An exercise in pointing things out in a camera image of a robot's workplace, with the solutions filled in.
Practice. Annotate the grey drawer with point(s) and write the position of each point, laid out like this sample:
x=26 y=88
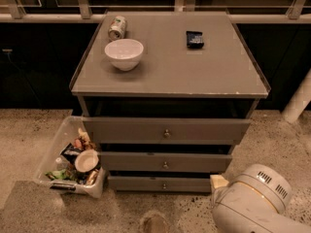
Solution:
x=159 y=184
x=165 y=162
x=156 y=130

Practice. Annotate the grey bottom drawer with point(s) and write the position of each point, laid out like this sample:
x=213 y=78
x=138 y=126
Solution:
x=159 y=184

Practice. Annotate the clear plastic bottle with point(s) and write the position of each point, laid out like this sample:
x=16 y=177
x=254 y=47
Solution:
x=61 y=163

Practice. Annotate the grey drawer cabinet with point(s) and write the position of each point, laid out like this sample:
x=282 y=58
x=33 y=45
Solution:
x=221 y=80

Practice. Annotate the grey top drawer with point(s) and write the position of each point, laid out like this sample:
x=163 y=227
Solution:
x=156 y=130

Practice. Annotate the white ceramic bowl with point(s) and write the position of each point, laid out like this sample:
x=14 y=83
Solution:
x=124 y=54

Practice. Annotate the crushed soda can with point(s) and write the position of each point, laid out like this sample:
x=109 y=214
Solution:
x=117 y=28

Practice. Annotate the green snack bag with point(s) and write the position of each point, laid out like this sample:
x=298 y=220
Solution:
x=63 y=174

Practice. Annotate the white metal railing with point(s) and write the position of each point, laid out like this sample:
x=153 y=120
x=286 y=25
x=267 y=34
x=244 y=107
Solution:
x=239 y=11

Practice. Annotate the clear plastic bin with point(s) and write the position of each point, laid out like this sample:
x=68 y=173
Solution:
x=71 y=131

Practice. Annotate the black snack packet in bin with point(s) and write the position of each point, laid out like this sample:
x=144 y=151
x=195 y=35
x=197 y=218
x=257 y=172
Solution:
x=70 y=153

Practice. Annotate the white bowl in bin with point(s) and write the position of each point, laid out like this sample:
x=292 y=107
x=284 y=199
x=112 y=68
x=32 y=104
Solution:
x=86 y=161

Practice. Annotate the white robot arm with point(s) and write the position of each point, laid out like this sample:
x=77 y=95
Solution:
x=253 y=202

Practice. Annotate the white pole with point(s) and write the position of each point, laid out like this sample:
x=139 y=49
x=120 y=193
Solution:
x=299 y=101

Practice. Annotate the grey middle drawer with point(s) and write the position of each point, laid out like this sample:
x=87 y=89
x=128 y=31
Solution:
x=165 y=162

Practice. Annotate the dark blue snack packet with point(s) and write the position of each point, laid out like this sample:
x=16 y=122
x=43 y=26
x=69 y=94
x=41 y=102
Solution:
x=195 y=40

